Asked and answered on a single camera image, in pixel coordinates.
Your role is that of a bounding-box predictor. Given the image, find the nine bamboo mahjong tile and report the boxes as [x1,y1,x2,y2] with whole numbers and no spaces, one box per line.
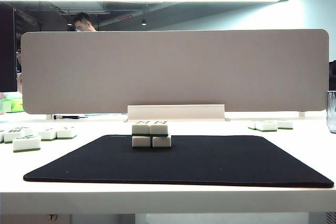
[131,120,151,136]
[131,134,152,148]

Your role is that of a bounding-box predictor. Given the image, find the four bamboo mahjong tile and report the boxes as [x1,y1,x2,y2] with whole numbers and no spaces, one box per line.
[56,126,78,140]

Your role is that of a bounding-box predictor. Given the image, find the two bamboo mahjong tile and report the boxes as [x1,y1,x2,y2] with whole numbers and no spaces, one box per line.
[37,127,58,142]

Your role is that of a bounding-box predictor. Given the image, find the eight bamboo mahjong tile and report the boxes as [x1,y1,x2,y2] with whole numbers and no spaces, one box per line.
[14,126,35,136]

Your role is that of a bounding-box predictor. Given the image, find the bird print mahjong tile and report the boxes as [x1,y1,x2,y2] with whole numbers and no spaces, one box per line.
[12,135,43,153]

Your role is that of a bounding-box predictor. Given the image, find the six bamboo mahjong tile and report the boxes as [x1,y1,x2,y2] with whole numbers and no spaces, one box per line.
[3,129,24,144]

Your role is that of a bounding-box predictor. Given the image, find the beige desk divider panel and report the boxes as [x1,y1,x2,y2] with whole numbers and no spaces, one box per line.
[20,28,330,115]

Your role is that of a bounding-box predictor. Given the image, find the black fabric mat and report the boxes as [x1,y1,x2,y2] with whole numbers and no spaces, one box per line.
[23,134,334,189]

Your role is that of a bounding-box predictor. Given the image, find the black screwdriver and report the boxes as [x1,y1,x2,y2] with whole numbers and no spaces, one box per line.
[52,114,89,120]

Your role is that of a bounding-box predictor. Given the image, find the black haired man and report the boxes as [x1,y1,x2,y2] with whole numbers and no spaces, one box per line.
[71,12,98,33]

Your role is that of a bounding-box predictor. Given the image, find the person wearing glasses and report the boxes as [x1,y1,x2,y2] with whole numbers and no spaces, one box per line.
[15,47,24,94]

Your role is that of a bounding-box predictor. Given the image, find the green white box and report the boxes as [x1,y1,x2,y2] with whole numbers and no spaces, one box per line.
[0,98,24,114]

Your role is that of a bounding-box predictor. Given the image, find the clear glass container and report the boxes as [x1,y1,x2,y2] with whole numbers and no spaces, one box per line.
[326,90,336,133]

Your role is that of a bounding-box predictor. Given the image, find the black object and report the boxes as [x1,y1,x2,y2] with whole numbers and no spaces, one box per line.
[328,60,336,91]

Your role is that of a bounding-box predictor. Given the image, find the dark upright panel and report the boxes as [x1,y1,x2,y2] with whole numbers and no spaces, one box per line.
[0,1,18,93]

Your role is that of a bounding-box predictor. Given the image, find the grey vent grid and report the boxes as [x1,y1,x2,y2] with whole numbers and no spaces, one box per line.
[325,210,336,224]

